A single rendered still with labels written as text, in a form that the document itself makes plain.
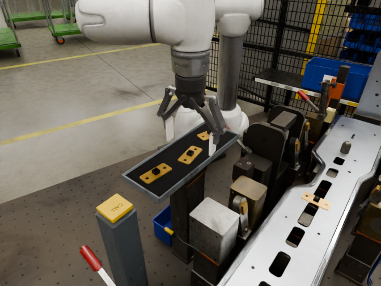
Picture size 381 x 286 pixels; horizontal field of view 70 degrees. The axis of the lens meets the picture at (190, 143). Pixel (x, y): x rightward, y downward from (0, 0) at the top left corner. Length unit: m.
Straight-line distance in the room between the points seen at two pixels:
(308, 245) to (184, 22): 0.63
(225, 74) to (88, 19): 0.77
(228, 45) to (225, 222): 0.77
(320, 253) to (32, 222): 1.11
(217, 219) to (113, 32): 0.47
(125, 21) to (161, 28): 0.07
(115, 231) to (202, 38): 0.46
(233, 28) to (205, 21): 0.57
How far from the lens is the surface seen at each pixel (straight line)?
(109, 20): 0.61
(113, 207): 0.66
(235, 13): 1.14
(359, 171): 1.15
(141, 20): 0.59
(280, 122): 0.93
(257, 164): 0.90
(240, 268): 0.74
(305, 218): 0.91
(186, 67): 0.62
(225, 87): 1.30
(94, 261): 0.63
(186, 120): 1.39
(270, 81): 1.73
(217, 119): 0.66
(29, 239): 1.32
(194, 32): 0.59
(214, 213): 0.69
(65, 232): 1.28
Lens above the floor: 1.63
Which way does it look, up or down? 34 degrees down
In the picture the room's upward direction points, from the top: straight up
